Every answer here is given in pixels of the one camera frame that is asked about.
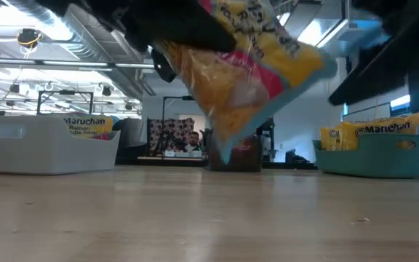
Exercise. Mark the grey plastic bin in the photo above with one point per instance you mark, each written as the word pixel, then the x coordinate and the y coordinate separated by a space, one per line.
pixel 49 153

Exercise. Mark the long white light bar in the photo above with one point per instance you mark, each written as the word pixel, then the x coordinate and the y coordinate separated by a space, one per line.
pixel 75 63

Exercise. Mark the dark grey cloth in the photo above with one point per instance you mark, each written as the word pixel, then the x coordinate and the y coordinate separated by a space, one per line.
pixel 129 134

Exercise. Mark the small black background device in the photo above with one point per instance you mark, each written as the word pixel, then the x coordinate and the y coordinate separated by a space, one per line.
pixel 290 155

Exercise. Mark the white board panel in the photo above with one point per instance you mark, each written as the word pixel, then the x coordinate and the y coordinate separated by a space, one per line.
pixel 366 113

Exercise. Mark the yellow creamy chicken ramen packet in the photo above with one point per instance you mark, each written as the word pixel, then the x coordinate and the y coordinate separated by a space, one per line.
pixel 380 131
pixel 331 138

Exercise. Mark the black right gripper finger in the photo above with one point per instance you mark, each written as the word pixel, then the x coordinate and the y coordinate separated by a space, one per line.
pixel 380 69

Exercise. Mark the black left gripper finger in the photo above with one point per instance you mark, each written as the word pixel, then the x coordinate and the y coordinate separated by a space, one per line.
pixel 163 65
pixel 184 25

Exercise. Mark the black metal frame stand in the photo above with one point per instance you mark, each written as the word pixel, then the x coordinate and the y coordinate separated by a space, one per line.
pixel 169 98
pixel 64 92

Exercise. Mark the dark translucent plastic bin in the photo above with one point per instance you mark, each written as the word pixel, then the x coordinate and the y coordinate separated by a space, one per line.
pixel 247 162

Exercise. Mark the floral patterned dark cloth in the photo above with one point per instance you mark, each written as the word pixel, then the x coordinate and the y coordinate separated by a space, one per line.
pixel 169 132

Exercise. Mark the black shelf cart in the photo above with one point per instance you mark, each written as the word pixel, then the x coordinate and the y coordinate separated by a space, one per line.
pixel 269 134

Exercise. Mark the teal plastic bin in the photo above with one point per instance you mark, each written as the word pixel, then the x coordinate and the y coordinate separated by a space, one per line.
pixel 369 160

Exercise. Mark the black ceiling spotlight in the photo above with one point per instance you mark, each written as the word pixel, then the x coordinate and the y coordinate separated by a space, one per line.
pixel 106 91

